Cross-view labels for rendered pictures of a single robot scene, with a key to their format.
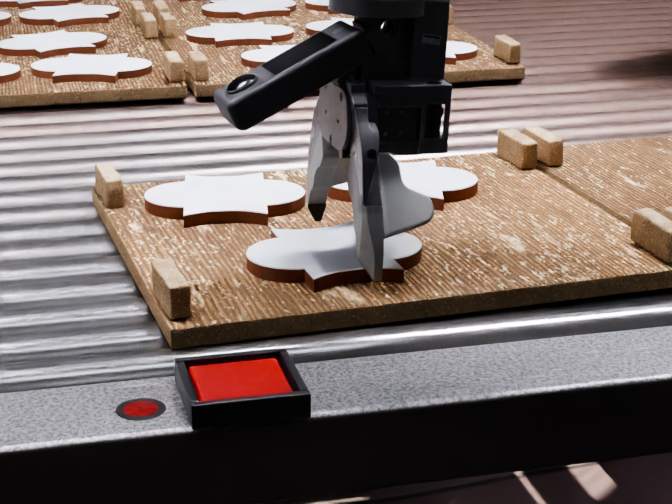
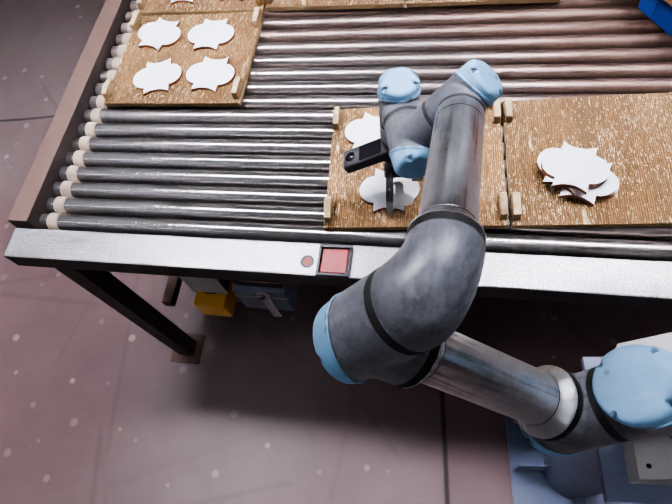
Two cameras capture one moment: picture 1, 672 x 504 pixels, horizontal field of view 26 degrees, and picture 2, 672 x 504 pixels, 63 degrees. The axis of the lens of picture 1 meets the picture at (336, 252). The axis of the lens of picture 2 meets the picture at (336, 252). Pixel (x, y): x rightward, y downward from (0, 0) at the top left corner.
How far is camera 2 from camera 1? 88 cm
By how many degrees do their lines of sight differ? 50
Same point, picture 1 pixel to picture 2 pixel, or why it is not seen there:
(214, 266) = (351, 185)
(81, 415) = (291, 260)
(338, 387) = (363, 264)
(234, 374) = (333, 257)
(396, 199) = (400, 197)
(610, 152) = (539, 111)
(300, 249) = (377, 187)
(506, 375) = not seen: hidden behind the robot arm
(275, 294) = (361, 211)
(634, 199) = (521, 161)
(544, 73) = not seen: outside the picture
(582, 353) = not seen: hidden behind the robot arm
